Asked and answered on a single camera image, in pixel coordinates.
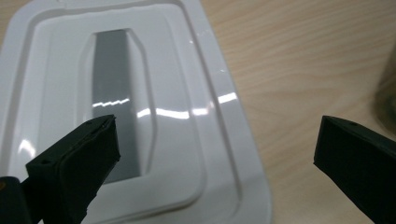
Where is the dark translucent storage box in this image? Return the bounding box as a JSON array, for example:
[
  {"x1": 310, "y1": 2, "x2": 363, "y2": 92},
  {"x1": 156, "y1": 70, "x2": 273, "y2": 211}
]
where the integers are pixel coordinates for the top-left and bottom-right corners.
[{"x1": 373, "y1": 43, "x2": 396, "y2": 136}]

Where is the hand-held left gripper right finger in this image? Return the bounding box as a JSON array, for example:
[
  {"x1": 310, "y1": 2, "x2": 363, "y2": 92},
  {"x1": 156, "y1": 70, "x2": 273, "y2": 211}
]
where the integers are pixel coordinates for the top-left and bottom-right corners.
[{"x1": 313, "y1": 115, "x2": 396, "y2": 224}]

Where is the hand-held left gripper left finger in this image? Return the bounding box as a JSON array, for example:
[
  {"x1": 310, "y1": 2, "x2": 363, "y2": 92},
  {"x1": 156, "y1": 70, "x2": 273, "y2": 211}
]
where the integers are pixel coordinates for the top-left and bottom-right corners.
[{"x1": 24, "y1": 114, "x2": 121, "y2": 224}]

